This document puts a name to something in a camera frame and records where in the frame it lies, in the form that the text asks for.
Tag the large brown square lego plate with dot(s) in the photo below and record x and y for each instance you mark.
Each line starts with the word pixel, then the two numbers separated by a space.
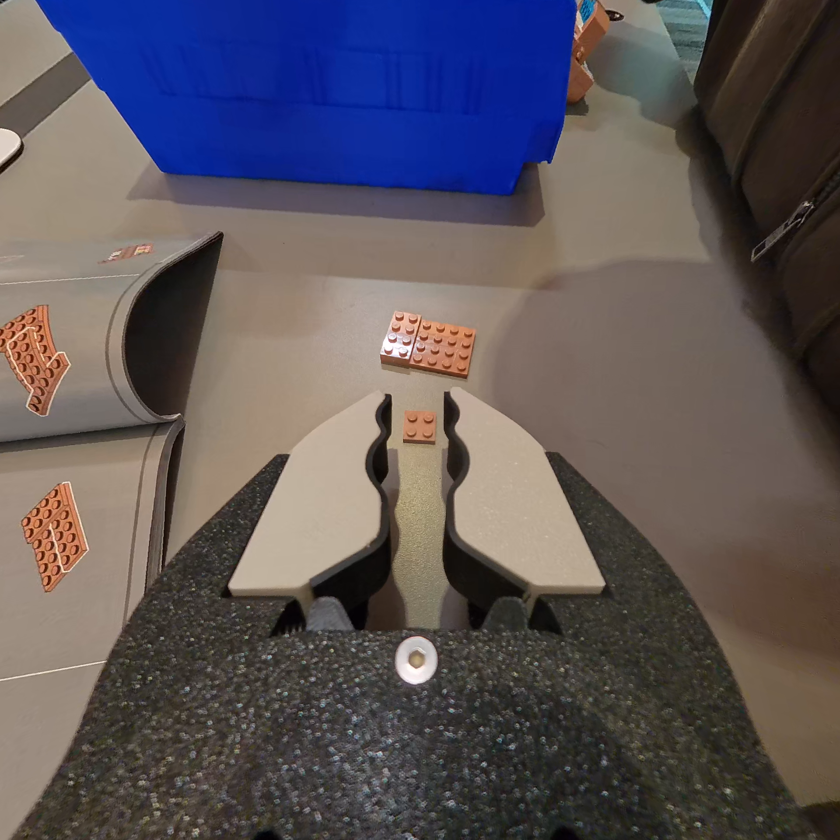
pixel 446 347

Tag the dark fabric bag with zipper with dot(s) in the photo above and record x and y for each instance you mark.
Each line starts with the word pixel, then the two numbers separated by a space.
pixel 774 124

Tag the grey lego instruction booklet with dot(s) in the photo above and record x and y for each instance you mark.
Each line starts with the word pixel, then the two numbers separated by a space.
pixel 65 374

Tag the white flat object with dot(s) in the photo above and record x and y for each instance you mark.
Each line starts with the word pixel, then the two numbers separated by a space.
pixel 9 148

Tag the orange box behind bin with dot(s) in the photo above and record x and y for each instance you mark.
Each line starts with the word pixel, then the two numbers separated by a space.
pixel 581 72

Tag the dark brown lego plate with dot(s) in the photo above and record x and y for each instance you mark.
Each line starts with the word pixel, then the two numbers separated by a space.
pixel 399 339

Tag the blue plastic bin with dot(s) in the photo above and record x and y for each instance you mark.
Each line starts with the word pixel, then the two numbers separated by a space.
pixel 328 98

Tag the small brown square lego plate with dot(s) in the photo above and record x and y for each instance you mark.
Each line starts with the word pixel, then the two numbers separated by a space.
pixel 420 427

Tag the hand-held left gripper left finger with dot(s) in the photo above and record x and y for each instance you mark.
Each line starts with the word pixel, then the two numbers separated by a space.
pixel 315 499

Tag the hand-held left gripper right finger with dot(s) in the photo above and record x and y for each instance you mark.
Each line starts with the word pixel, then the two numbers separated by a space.
pixel 518 512

